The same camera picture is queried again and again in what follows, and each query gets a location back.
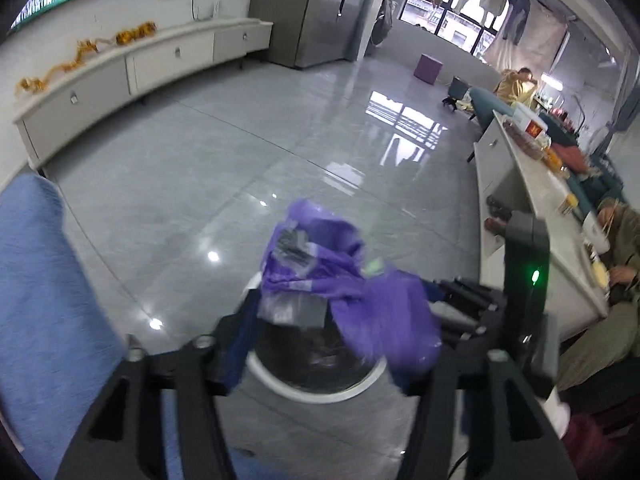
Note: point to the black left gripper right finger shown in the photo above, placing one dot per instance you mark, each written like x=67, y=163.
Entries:
x=487, y=381

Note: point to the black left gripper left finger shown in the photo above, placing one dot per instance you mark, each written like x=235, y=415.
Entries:
x=121, y=436

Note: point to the purple plastic wrapper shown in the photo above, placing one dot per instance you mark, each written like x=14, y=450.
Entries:
x=314, y=265

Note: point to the white round trash bin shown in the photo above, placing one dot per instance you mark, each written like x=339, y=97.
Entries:
x=300, y=353

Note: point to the blue fluffy rug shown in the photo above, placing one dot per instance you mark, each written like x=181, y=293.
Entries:
x=57, y=348

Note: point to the teal sofa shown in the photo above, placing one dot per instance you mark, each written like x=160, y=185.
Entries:
x=591, y=178

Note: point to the white long counter table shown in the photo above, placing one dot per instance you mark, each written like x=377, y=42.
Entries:
x=504, y=171

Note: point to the person in yellow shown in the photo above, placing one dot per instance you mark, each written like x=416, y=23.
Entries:
x=516, y=86

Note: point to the purple cube stool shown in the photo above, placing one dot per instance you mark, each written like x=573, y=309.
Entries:
x=427, y=69

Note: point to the white TV cabinet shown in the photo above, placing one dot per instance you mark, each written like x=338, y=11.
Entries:
x=113, y=76

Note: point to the golden dragon ornament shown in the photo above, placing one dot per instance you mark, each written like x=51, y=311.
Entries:
x=85, y=51

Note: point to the grey refrigerator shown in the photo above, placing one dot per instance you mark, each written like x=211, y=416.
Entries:
x=307, y=33

